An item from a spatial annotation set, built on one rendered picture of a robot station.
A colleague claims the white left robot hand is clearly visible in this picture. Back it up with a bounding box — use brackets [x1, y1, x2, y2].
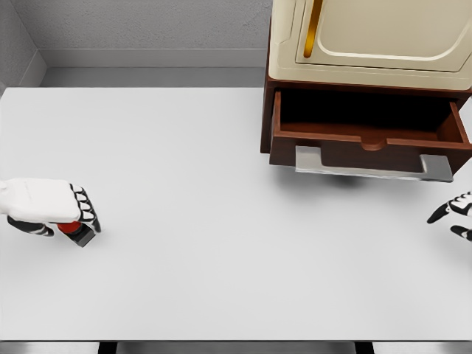
[0, 178, 103, 238]

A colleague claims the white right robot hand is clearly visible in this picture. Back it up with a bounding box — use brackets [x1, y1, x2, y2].
[426, 190, 472, 243]

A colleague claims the red button grey switch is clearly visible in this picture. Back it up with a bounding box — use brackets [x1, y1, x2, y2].
[56, 221, 97, 249]

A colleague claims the cream and brown cabinet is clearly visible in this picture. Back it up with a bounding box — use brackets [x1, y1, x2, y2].
[260, 0, 472, 177]

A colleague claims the brown drawer with silver handle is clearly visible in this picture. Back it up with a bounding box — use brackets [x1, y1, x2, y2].
[268, 90, 472, 184]

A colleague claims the cream cabinet door, gold handle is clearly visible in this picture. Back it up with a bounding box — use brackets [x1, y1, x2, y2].
[295, 0, 472, 74]

